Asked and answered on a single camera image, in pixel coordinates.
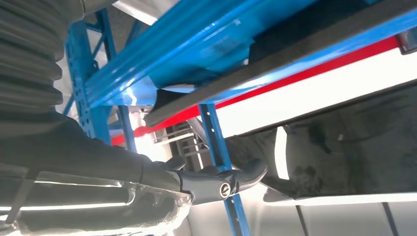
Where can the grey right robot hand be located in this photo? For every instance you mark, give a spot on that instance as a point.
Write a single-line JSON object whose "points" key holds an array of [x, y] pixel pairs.
{"points": [[81, 156]]}

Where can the blue metal shelf rack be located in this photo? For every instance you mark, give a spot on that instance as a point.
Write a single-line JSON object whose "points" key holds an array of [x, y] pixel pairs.
{"points": [[195, 42]]}

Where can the red barrier belt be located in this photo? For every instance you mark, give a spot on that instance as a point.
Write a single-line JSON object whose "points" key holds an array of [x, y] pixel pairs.
{"points": [[293, 76]]}

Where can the black stanchion post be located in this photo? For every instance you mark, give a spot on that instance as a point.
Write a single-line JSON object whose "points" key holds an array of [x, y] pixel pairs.
{"points": [[409, 40]]}

